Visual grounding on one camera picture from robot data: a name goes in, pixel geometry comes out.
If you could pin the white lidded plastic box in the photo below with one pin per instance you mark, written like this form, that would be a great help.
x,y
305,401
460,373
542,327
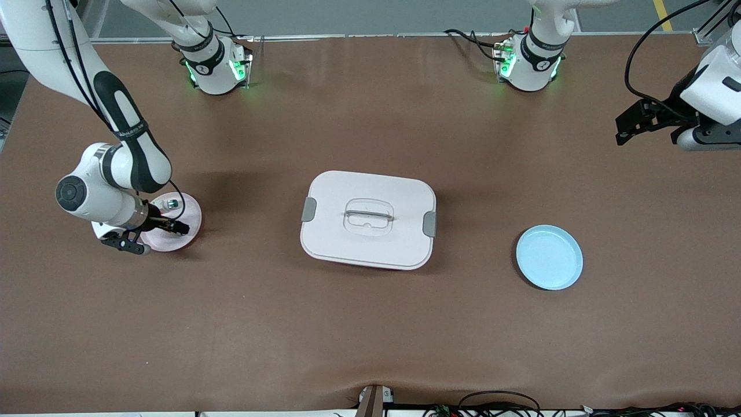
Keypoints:
x,y
370,243

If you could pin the brown table mat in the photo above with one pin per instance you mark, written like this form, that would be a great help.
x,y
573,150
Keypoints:
x,y
370,330

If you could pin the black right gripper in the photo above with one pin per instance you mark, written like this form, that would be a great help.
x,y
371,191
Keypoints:
x,y
155,222

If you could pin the orange push button switch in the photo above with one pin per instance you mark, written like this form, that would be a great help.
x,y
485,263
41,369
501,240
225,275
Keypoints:
x,y
184,229

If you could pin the light blue round plate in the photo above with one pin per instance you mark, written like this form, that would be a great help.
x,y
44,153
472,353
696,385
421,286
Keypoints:
x,y
550,258

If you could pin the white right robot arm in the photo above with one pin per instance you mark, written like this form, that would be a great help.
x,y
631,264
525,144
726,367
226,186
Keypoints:
x,y
127,162

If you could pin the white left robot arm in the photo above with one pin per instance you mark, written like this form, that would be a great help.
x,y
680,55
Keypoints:
x,y
535,72

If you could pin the aluminium frame profile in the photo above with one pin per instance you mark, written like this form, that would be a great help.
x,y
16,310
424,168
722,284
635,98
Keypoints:
x,y
703,36

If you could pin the green push button switch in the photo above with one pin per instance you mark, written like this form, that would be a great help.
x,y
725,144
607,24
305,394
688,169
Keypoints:
x,y
172,204

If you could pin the pink round plate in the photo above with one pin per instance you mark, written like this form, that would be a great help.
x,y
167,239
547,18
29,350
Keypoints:
x,y
173,242

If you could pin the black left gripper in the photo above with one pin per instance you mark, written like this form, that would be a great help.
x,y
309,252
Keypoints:
x,y
673,111

